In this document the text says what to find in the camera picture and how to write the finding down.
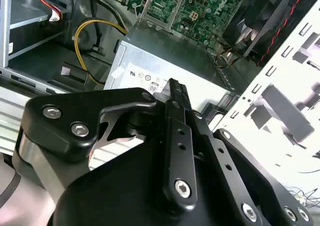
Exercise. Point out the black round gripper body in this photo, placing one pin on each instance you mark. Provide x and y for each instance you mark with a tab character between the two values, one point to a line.
125	186

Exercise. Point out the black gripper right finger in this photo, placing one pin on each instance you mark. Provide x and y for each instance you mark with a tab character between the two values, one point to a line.
235	181

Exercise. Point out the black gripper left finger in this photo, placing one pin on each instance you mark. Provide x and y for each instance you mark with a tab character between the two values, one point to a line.
62	135

